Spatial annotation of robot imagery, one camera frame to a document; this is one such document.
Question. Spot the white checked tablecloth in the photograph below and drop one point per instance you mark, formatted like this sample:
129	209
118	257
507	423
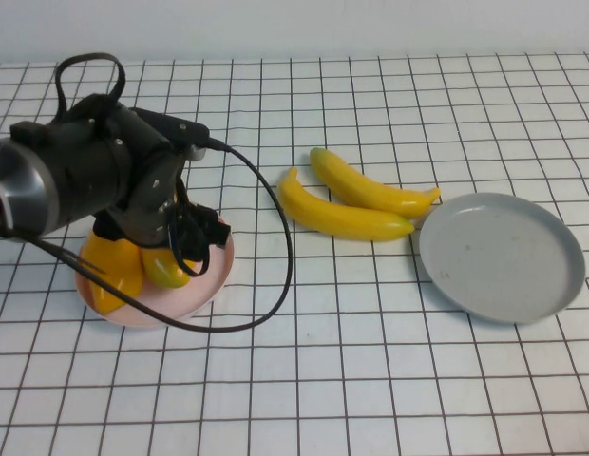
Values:
294	404

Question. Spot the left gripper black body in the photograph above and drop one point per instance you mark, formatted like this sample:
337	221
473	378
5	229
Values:
147	214

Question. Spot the orange mango green tip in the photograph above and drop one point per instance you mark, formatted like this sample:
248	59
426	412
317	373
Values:
164	273

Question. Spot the yellow plastic banana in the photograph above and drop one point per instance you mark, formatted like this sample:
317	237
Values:
370	192
342	218

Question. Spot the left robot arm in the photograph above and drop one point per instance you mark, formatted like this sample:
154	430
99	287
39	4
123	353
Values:
62	166

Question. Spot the pink round plate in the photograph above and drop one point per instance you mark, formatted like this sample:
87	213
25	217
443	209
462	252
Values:
199	290

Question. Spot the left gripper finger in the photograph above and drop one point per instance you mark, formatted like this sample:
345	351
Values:
195	247
216	230

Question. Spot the grey round plate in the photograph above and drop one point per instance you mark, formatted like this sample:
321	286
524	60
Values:
501	259

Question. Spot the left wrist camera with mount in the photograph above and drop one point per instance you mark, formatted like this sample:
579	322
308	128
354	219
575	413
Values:
176	126

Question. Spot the plain orange mango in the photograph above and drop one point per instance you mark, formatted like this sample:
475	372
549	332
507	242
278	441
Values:
116	271

